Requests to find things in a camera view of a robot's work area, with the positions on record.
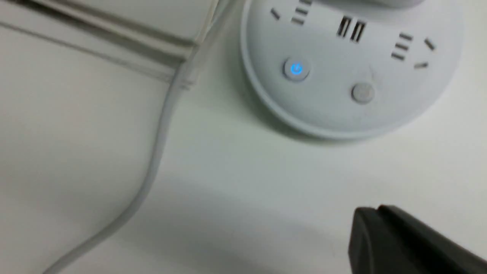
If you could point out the white desk lamp with sockets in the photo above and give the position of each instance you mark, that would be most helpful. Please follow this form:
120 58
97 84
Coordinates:
350 69

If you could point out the thin magazine at bottom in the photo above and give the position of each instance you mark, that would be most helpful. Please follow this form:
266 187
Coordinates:
165 75

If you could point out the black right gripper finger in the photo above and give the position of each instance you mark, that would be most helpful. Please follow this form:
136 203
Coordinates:
388 240

